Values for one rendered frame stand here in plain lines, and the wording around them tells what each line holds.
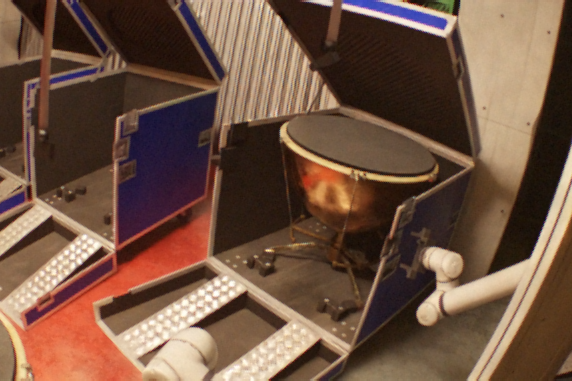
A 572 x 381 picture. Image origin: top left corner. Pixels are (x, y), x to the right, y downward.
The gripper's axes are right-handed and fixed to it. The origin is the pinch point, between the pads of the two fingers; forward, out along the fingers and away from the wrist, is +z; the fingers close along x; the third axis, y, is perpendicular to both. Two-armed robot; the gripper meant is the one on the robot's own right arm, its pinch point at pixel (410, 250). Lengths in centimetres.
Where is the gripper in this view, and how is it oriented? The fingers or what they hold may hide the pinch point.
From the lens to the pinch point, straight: 195.8
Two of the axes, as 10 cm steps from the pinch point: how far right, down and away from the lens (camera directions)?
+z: -2.4, -0.5, 9.7
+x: -3.1, 9.5, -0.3
